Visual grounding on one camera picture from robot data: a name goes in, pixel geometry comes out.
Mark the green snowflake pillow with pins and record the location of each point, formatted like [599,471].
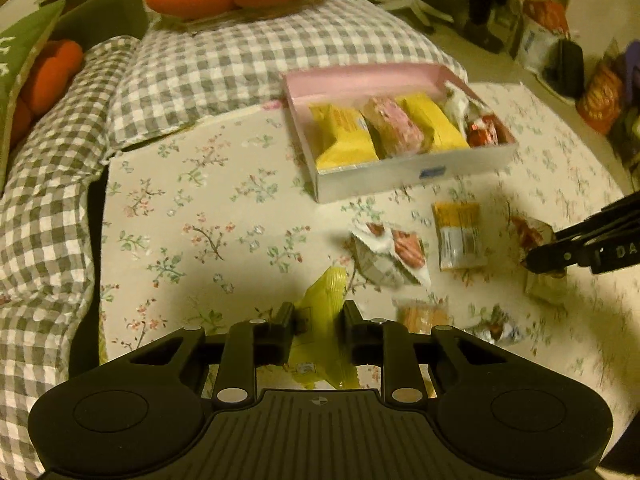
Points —
[20,60]

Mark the yellow and white snack packet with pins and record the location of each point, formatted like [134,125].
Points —
[457,235]

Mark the yellow-green snack packet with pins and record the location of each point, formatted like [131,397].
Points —
[325,310]

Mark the pink cake snack packet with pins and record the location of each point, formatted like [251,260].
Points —
[392,125]

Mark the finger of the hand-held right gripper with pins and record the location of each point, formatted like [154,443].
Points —
[565,257]
[600,222]

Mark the pink cardboard box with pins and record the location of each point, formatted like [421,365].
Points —
[380,180]

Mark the red snack packet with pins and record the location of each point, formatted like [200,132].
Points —
[482,132]

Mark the plain yellow snack packet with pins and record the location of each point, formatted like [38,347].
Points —
[432,122]

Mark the orange and white bag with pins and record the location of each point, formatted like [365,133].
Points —
[542,35]

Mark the yellow orange-print snack packet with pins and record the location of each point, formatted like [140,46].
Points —
[345,135]

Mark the large white nut-print packet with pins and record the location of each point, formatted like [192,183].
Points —
[405,257]

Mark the grey white checked blanket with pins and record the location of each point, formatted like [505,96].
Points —
[225,70]
[40,200]

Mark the black garment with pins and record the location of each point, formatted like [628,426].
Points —
[485,0]

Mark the silver snack packet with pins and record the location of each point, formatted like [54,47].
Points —
[492,330]

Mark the floral tablecloth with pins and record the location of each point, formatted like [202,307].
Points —
[200,210]

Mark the green sofa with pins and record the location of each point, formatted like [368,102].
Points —
[110,10]

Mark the orange patterned bag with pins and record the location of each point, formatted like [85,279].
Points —
[602,95]

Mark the clear orange cookie packet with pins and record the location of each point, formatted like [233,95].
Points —
[422,316]

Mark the small orange pumpkin cushion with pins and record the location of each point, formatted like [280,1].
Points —
[50,80]

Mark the black bag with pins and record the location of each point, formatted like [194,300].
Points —
[567,67]

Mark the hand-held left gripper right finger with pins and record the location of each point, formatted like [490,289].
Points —
[351,325]

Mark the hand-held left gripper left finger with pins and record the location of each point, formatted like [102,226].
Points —
[286,325]

